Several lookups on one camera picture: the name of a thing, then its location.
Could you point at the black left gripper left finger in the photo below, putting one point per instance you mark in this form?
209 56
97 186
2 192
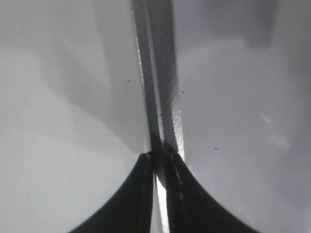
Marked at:
129 210

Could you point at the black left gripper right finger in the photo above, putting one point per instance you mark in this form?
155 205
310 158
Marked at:
191 209

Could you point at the white board with aluminium frame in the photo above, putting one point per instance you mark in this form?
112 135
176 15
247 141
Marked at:
227 85

